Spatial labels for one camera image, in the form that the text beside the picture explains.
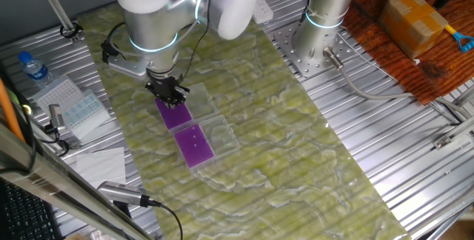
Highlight large silver camera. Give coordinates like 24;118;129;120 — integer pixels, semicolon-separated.
96;180;150;208

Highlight white paper sheet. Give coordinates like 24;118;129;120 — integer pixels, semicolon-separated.
70;146;127;190

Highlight aluminium frame bar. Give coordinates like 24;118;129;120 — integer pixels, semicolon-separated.
0;121;155;240

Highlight metal pole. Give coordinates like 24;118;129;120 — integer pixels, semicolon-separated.
31;0;81;44

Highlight black keyboard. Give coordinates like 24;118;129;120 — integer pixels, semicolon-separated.
0;179;64;240

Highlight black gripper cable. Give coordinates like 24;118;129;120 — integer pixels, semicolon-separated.
183;0;214;78

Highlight taped cardboard box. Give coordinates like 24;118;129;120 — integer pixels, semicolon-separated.
378;0;450;60

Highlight blue yellow toy shovel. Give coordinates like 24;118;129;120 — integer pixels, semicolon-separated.
394;0;474;54

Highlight black camera clamp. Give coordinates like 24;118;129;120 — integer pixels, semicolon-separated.
39;123;71;158

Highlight white power strip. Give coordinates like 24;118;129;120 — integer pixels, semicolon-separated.
253;0;274;25

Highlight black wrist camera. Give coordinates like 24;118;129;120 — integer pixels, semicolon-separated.
100;40;120;64

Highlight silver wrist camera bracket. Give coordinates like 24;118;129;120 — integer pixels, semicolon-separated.
107;53;150;79

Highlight blue cap water bottle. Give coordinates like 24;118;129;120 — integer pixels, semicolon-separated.
18;50;56;89

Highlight small metal corner bracket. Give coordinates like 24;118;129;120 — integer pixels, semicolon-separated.
432;133;453;150

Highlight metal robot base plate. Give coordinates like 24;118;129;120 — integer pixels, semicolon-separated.
273;20;358;80

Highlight blue pipette tip box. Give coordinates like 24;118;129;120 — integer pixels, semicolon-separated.
61;88;112;141

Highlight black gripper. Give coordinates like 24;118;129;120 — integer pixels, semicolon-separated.
144;75;190;108

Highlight black camera cable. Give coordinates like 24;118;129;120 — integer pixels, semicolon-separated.
146;198;184;240

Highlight small grey camera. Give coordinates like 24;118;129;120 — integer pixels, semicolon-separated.
47;103;67;133

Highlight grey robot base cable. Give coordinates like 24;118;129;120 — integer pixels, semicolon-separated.
322;46;474;122

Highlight green marble pattern mat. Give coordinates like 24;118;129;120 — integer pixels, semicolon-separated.
77;1;412;240

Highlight reddish brown wooden board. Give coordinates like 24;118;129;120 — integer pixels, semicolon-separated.
342;0;474;106

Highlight orange pole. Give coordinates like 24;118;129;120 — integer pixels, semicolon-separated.
0;78;26;144

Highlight white pipette tip box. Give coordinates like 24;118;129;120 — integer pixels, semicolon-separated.
32;75;83;117

